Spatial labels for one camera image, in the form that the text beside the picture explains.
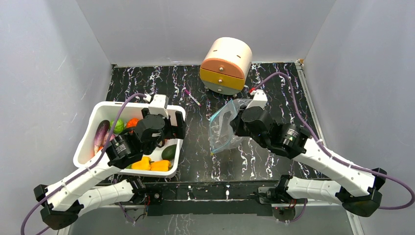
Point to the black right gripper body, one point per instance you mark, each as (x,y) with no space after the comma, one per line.
(237,121)

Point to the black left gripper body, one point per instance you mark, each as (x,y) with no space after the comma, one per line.
(170,130)

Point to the clear zip top bag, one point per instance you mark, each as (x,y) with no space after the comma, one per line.
(221,135)

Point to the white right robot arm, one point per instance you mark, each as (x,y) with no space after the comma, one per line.
(355,190)

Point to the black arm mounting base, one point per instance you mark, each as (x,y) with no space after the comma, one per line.
(219,197)

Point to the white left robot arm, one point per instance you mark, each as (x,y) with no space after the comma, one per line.
(65,201)

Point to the dark green avocado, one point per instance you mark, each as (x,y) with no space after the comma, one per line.
(169,153)

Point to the yellow orange bell pepper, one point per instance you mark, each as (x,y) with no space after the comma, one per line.
(163,166)

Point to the pink marker pen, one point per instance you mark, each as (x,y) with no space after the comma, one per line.
(192,97)

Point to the orange pumpkin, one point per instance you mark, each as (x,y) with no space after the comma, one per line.
(132,122)

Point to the green cabbage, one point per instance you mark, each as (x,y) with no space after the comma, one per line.
(119,126)

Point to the red onion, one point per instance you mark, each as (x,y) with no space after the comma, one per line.
(108,136)

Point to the round pastel drawer cabinet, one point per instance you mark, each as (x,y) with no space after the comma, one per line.
(225,68)

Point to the purple eggplant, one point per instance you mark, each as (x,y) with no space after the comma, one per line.
(100,134)

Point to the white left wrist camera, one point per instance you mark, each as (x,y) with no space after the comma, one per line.
(158,105)

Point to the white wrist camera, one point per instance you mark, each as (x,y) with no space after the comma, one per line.
(259,99)
(158,105)

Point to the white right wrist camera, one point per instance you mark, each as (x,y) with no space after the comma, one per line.
(259,99)

